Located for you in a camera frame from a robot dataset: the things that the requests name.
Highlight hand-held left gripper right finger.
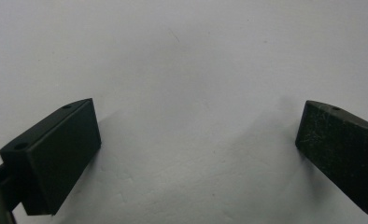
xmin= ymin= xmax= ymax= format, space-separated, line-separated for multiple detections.
xmin=294 ymin=99 xmax=368 ymax=217

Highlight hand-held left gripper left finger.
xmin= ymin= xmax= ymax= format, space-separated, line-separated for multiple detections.
xmin=0 ymin=97 xmax=103 ymax=217

